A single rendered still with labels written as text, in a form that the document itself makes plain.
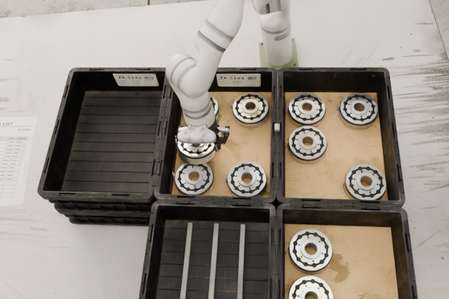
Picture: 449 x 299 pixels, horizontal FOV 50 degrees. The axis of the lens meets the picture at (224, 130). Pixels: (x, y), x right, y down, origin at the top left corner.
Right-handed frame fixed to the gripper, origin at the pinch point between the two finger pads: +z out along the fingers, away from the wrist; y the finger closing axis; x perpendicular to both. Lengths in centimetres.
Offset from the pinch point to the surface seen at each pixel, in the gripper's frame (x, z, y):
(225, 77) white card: -20.2, -3.4, -3.5
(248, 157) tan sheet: 0.9, 4.5, -10.6
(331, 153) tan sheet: -0.9, 5.0, -33.0
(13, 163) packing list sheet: -1, 15, 65
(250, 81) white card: -20.3, -1.6, -10.6
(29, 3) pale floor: -138, 81, 132
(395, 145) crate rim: 1.4, -4.6, -47.7
